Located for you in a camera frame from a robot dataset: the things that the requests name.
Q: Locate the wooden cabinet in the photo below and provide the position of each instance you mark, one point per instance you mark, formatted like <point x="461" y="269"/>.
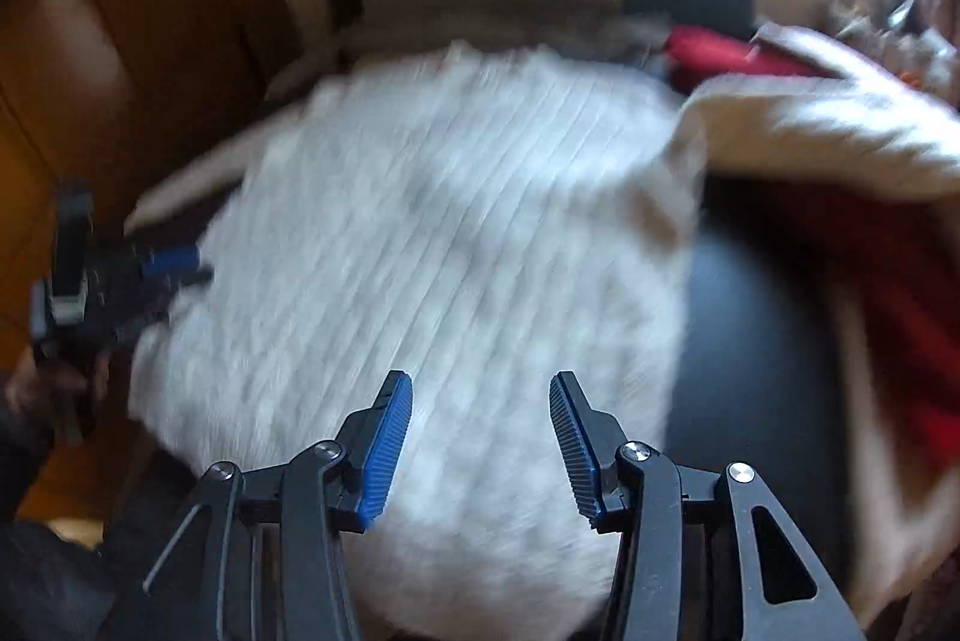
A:
<point x="112" y="48"/>

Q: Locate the white knitted sweater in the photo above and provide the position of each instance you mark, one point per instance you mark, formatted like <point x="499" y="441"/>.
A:
<point x="435" y="281"/>

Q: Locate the person's left hand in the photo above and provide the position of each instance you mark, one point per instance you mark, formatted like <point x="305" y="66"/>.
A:
<point x="34" y="390"/>

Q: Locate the beige fleece blanket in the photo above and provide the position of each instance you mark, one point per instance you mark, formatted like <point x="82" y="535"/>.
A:
<point x="840" y="116"/>

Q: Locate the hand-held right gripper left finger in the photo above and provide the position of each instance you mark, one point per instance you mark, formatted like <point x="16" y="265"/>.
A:
<point x="386" y="453"/>

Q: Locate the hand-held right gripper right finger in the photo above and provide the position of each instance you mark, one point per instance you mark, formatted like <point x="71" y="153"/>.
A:
<point x="574" y="453"/>

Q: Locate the dark bed sheet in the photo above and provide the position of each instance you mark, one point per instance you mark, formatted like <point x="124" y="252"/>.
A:
<point x="750" y="386"/>

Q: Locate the red cloth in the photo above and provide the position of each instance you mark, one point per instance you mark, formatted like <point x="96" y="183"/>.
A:
<point x="885" y="281"/>

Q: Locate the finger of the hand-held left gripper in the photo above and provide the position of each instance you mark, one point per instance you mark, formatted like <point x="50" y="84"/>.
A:
<point x="139" y="320"/>
<point x="171" y="261"/>

